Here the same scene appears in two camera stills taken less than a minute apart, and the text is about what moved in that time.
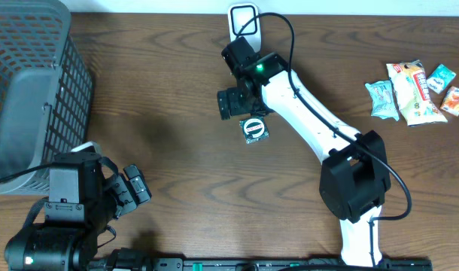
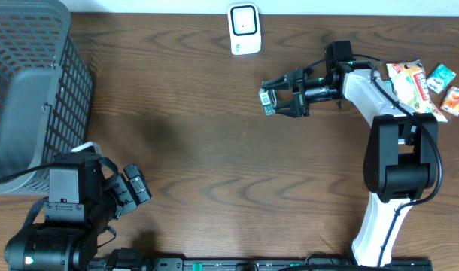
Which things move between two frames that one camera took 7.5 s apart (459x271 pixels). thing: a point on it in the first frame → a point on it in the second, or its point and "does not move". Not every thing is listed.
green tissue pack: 439,79 does not move
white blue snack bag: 409,84 does not move
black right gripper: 231,105 → 297,92
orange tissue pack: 454,101 does not move
